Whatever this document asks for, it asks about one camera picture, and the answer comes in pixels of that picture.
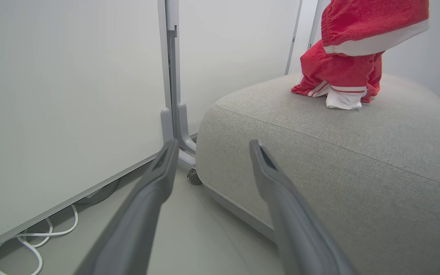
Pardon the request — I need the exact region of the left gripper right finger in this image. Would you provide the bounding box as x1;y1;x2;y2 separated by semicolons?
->
249;139;358;275

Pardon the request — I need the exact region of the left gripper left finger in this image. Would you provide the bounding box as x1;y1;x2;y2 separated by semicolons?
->
73;139;180;275

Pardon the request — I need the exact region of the red garment with white trim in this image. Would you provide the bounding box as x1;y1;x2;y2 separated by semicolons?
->
291;0;430;110

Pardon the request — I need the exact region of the dark caster wheel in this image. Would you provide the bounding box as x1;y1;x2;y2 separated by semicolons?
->
187;168;203;186

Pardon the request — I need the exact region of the grey fabric sofa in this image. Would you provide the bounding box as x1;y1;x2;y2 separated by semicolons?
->
196;72;440;275

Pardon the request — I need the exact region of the white partition panel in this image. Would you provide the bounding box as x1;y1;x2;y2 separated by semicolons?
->
0;0;167;257
177;0;301;135

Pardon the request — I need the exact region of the thin grey pole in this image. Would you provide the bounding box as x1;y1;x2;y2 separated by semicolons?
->
306;0;325;50
284;0;304;76

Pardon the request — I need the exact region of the white floor cable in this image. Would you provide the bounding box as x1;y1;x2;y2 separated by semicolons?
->
0;204;79;275

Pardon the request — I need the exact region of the grey partition post with foot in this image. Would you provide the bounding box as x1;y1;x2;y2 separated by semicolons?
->
157;0;198;169

